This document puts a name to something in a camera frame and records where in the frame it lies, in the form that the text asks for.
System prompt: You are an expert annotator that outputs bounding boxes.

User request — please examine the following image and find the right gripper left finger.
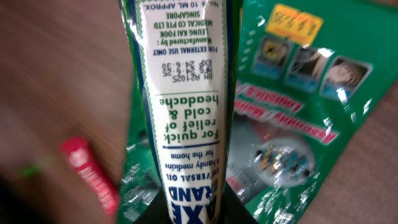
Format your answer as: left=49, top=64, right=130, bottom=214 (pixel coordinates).
left=134, top=190, right=170, bottom=224

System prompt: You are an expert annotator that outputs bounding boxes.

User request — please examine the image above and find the red Nescafe stick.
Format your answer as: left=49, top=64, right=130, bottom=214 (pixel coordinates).
left=59, top=136, right=119, bottom=216

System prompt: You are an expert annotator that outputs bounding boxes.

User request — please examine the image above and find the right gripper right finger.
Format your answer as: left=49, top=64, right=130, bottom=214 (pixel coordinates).
left=217, top=183, right=257, bottom=224

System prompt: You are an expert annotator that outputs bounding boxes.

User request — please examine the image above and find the green 3M gloves pack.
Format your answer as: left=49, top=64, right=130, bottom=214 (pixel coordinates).
left=116, top=0, right=398, bottom=224

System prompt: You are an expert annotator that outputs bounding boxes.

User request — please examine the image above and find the small green white box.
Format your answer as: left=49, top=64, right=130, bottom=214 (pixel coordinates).
left=117, top=0, right=241, bottom=223

